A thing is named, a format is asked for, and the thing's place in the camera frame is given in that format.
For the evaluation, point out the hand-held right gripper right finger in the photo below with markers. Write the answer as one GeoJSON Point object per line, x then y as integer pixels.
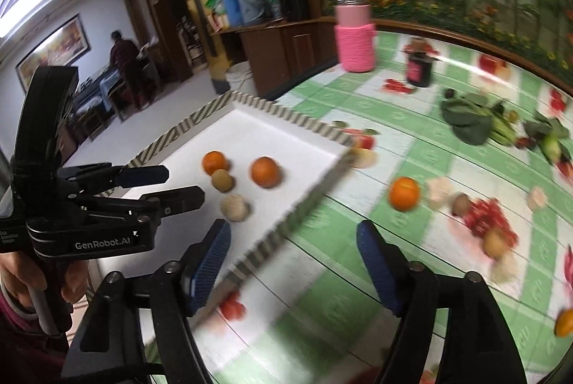
{"type": "Point", "coordinates": [378, 267]}

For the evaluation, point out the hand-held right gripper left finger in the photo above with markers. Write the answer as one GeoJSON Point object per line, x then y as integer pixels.
{"type": "Point", "coordinates": [210, 263]}

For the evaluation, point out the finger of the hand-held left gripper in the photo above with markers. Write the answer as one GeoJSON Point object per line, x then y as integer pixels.
{"type": "Point", "coordinates": [179, 200]}
{"type": "Point", "coordinates": [143, 175]}

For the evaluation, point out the brown kiwi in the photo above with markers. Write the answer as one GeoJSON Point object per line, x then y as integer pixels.
{"type": "Point", "coordinates": [461, 205]}
{"type": "Point", "coordinates": [222, 180]}

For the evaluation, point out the orange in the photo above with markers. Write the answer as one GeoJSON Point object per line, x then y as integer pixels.
{"type": "Point", "coordinates": [265, 171]}
{"type": "Point", "coordinates": [404, 194]}
{"type": "Point", "coordinates": [215, 163]}
{"type": "Point", "coordinates": [565, 323]}

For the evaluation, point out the small tan potato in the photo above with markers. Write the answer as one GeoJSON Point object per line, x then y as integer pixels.
{"type": "Point", "coordinates": [494, 243]}

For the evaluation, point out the white tray with striped rim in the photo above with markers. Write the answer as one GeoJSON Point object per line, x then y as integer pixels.
{"type": "Point", "coordinates": [277, 133]}

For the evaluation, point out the person's left forearm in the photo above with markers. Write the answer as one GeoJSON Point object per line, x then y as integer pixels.
{"type": "Point", "coordinates": [22, 348]}

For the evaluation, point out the person's left hand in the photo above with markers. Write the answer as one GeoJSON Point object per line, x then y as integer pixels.
{"type": "Point", "coordinates": [15, 276]}

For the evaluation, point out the ceiling light panel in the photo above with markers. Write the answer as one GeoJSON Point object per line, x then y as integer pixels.
{"type": "Point", "coordinates": [22, 8]}

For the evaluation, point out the green checked fruit print tablecloth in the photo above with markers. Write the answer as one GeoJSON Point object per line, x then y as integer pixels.
{"type": "Point", "coordinates": [403, 133]}

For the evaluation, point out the white bucket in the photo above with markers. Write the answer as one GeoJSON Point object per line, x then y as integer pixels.
{"type": "Point", "coordinates": [239, 77]}

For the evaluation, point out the dark green leafy vegetable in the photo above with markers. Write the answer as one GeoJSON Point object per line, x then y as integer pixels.
{"type": "Point", "coordinates": [468, 122]}

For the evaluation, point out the green and white packet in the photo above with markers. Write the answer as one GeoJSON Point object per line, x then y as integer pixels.
{"type": "Point", "coordinates": [215, 10]}

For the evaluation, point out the wooden cabinet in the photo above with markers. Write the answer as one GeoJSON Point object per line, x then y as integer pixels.
{"type": "Point", "coordinates": [277, 48]}

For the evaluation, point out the light green vegetable stalk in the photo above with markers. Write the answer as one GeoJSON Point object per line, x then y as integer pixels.
{"type": "Point", "coordinates": [501, 128]}

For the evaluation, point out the blue plastic jug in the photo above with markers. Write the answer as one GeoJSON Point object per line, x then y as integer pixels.
{"type": "Point", "coordinates": [232, 8]}

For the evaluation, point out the dark jar with pink label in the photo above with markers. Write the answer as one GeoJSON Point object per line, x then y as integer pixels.
{"type": "Point", "coordinates": [418, 70]}

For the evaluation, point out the grey blue thermos jug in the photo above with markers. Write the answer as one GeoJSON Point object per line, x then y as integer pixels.
{"type": "Point", "coordinates": [253, 3]}

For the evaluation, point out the green bok choy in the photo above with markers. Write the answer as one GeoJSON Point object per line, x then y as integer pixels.
{"type": "Point", "coordinates": [550, 144]}

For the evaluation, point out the green bottle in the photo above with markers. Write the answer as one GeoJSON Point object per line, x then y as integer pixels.
{"type": "Point", "coordinates": [274, 3]}

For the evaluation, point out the pink bottle with knitted sleeve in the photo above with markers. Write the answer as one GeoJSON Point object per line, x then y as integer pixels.
{"type": "Point", "coordinates": [356, 48]}

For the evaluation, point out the dark kettle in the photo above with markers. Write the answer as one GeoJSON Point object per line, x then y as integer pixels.
{"type": "Point", "coordinates": [295, 3]}

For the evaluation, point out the framed wall painting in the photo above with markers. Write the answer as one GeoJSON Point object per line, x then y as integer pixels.
{"type": "Point", "coordinates": [58, 43]}

